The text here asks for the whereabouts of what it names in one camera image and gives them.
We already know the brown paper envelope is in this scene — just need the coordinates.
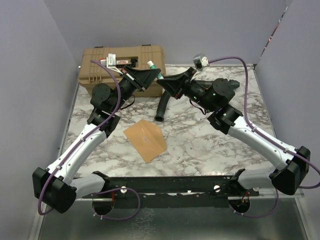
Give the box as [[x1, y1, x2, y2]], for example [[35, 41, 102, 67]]
[[123, 119, 167, 163]]

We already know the tan plastic tool case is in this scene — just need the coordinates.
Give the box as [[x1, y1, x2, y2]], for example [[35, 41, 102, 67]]
[[77, 45, 166, 101]]

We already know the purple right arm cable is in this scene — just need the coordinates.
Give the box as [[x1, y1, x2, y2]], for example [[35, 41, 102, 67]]
[[207, 56, 320, 219]]

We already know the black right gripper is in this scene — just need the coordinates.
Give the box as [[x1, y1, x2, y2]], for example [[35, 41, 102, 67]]
[[158, 66, 216, 113]]

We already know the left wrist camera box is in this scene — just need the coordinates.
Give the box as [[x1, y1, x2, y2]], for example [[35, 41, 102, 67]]
[[100, 53, 117, 68]]

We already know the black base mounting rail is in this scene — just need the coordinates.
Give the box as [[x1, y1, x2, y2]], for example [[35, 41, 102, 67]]
[[85, 175, 259, 209]]

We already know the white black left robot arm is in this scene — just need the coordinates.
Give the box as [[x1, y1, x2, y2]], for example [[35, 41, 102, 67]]
[[32, 66, 161, 213]]

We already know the green white glue stick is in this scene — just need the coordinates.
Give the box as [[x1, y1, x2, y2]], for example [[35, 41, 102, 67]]
[[147, 60, 157, 69]]

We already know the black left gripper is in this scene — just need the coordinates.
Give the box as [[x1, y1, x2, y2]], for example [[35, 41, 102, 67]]
[[111, 65, 161, 113]]

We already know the black corrugated hose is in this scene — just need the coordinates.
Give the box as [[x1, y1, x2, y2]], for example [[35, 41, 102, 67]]
[[153, 73, 240, 123]]

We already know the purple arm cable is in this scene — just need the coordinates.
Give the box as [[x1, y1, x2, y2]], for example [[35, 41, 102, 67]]
[[37, 59, 141, 221], [207, 56, 320, 219]]

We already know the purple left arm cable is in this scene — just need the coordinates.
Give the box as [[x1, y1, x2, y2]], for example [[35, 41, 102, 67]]
[[37, 59, 141, 221]]

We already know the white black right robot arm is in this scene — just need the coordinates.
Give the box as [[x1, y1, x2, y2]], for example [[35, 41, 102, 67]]
[[157, 67, 310, 196]]

